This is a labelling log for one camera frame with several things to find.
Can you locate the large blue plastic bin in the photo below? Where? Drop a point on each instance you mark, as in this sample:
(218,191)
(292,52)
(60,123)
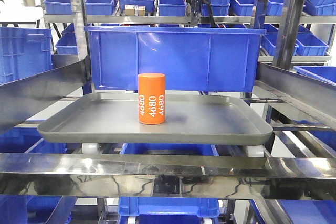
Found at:
(192,59)

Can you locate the blue crate at left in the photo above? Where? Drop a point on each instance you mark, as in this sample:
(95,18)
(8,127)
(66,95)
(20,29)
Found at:
(25,52)

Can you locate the orange cylindrical capacitor 4680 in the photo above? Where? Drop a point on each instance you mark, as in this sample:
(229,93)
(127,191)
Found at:
(151,98)

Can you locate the cardboard box on shelf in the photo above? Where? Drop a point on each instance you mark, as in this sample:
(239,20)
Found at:
(135,10)

